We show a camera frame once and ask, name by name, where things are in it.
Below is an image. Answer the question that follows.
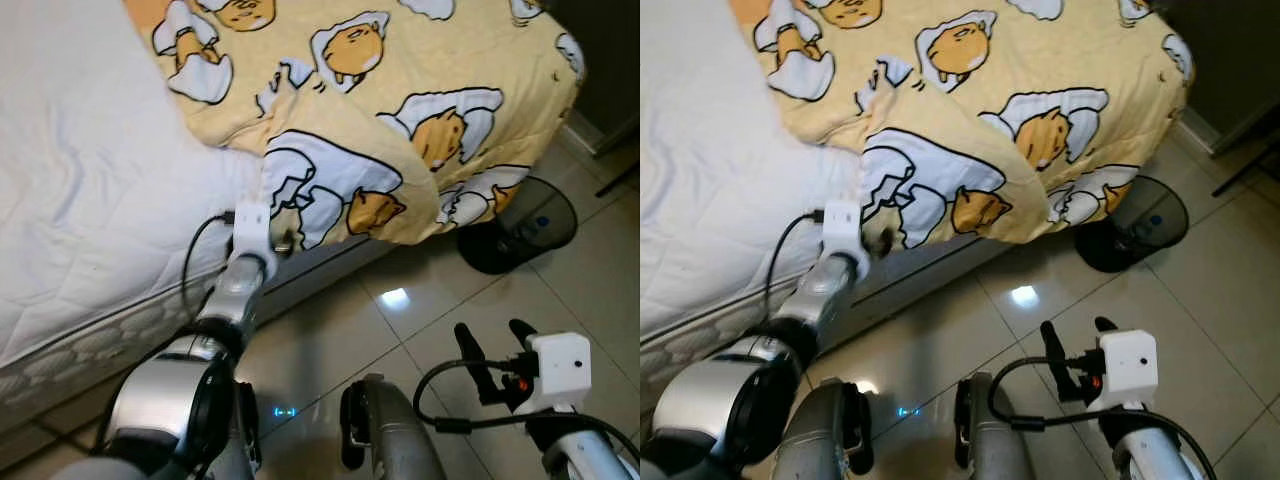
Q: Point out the yellow egg cartoon print blanket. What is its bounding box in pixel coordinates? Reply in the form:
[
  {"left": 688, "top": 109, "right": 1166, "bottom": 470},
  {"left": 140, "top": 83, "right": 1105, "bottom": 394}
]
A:
[
  {"left": 125, "top": 0, "right": 584, "bottom": 249},
  {"left": 730, "top": 0, "right": 1194, "bottom": 251}
]

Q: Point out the black round fan base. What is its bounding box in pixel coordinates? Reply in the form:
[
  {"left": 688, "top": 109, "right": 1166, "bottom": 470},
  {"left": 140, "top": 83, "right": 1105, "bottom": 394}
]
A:
[
  {"left": 457, "top": 177, "right": 579, "bottom": 276},
  {"left": 1075, "top": 175, "right": 1191, "bottom": 274}
]

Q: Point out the grey right robot leg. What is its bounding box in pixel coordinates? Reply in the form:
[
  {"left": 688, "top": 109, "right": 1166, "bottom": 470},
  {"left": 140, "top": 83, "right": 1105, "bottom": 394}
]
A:
[
  {"left": 340, "top": 375, "right": 446, "bottom": 480},
  {"left": 955, "top": 373, "right": 1041, "bottom": 480}
]

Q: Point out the grey robot leg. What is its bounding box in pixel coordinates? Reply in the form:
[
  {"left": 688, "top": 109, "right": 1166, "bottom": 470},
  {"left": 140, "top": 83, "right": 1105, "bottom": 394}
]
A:
[
  {"left": 340, "top": 375, "right": 446, "bottom": 480},
  {"left": 770, "top": 378, "right": 871, "bottom": 480},
  {"left": 215, "top": 380, "right": 264, "bottom": 480},
  {"left": 955, "top": 373, "right": 1041, "bottom": 480}
]

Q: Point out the white quilted mattress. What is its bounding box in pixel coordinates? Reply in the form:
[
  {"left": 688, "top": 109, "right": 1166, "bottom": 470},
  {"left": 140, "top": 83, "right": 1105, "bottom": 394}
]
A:
[
  {"left": 0, "top": 0, "right": 401, "bottom": 431},
  {"left": 640, "top": 0, "right": 1011, "bottom": 401}
]

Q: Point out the grey left robot leg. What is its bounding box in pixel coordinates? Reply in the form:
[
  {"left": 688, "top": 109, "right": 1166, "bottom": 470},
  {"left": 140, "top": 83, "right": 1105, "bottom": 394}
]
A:
[
  {"left": 770, "top": 378, "right": 871, "bottom": 480},
  {"left": 215, "top": 380, "right": 264, "bottom": 480}
]

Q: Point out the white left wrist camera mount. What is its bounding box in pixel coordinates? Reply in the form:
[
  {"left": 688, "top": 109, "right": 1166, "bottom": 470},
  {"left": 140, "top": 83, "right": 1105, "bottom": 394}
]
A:
[
  {"left": 820, "top": 202, "right": 866, "bottom": 259},
  {"left": 232, "top": 203, "right": 276, "bottom": 261}
]

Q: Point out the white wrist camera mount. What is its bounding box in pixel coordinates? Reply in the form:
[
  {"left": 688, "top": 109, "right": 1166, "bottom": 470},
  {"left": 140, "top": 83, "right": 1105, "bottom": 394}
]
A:
[
  {"left": 522, "top": 332, "right": 593, "bottom": 416},
  {"left": 1095, "top": 330, "right": 1161, "bottom": 411},
  {"left": 820, "top": 202, "right": 866, "bottom": 259},
  {"left": 232, "top": 203, "right": 276, "bottom": 261}
]

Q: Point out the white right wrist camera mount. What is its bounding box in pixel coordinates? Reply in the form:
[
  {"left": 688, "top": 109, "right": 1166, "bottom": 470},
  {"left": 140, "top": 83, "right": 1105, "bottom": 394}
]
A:
[
  {"left": 1095, "top": 330, "right": 1161, "bottom": 411},
  {"left": 522, "top": 332, "right": 593, "bottom": 416}
]

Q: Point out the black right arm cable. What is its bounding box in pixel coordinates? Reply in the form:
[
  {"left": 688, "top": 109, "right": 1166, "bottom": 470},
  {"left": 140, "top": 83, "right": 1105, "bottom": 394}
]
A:
[
  {"left": 988, "top": 355, "right": 1216, "bottom": 480},
  {"left": 413, "top": 360, "right": 641, "bottom": 466}
]

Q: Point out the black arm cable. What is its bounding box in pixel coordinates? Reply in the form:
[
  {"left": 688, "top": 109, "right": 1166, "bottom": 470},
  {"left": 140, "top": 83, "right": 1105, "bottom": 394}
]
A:
[
  {"left": 413, "top": 360, "right": 641, "bottom": 466},
  {"left": 183, "top": 212, "right": 237, "bottom": 321},
  {"left": 765, "top": 210, "right": 826, "bottom": 321},
  {"left": 988, "top": 355, "right": 1216, "bottom": 480}
]

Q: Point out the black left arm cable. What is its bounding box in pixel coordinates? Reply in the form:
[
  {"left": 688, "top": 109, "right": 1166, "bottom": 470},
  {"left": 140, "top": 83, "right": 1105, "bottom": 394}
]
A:
[
  {"left": 183, "top": 212, "right": 237, "bottom": 321},
  {"left": 765, "top": 210, "right": 826, "bottom": 321}
]

